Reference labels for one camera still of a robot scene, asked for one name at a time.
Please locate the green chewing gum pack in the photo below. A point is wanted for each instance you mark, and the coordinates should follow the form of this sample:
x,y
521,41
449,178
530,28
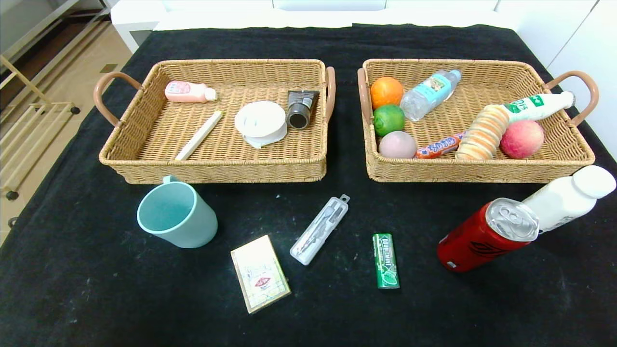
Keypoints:
x,y
385,260

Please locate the red peach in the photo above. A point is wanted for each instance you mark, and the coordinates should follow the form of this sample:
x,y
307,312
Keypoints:
x,y
523,140

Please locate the pink lotion bottle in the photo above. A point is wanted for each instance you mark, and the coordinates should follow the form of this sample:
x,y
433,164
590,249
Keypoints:
x,y
185,91

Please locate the white yogurt bottle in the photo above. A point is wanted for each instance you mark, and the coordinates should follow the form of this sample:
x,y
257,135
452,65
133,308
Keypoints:
x,y
564,202

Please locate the teal plastic mug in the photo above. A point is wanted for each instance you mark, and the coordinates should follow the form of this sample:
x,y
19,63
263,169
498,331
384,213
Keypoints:
x,y
188,226

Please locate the beige wooden rolling rack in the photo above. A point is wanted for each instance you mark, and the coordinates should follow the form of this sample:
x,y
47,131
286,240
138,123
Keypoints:
x,y
24,80

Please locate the black table cloth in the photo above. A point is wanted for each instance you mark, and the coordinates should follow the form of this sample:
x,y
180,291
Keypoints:
x,y
337,313

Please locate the white table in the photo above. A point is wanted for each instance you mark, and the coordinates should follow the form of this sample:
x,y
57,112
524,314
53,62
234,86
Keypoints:
x,y
140,14

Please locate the orange wrapped sausage snack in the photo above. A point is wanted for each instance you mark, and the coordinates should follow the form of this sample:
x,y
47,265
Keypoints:
x,y
436,147

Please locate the dark grey cosmetic tube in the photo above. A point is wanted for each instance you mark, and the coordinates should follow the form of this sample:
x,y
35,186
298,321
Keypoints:
x,y
301,108

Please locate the clear plastic compass case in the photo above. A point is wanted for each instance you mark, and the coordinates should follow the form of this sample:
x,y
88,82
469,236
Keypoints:
x,y
318,231

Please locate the cream playing card box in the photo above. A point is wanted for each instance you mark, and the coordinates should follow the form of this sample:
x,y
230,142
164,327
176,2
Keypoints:
x,y
260,274

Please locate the red soda can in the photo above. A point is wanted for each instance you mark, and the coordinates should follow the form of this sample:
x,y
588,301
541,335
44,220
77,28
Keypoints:
x,y
477,246

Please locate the grey metal shelf frame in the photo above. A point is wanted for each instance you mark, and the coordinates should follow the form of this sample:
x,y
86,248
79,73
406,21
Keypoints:
x,y
72,24

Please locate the pale pink round fruit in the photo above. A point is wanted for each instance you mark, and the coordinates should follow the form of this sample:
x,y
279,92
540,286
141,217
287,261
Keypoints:
x,y
397,145

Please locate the orange fruit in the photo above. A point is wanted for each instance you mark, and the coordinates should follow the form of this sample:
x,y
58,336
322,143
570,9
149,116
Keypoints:
x,y
386,92

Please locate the flat white stick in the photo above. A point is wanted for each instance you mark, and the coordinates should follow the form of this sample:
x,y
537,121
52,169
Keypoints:
x,y
198,136

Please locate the green lime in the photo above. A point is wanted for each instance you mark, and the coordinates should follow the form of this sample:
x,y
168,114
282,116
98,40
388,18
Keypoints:
x,y
388,120

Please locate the striped bread roll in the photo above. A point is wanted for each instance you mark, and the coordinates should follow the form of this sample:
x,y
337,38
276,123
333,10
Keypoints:
x,y
484,132

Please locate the clear water bottle blue label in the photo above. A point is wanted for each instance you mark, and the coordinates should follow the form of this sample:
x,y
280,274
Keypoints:
x,y
426,96

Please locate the white milk bottle green label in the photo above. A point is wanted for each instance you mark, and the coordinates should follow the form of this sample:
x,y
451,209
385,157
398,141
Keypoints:
x,y
540,106

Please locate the white tape roll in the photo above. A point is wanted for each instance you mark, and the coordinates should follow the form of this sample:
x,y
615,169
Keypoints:
x,y
260,120

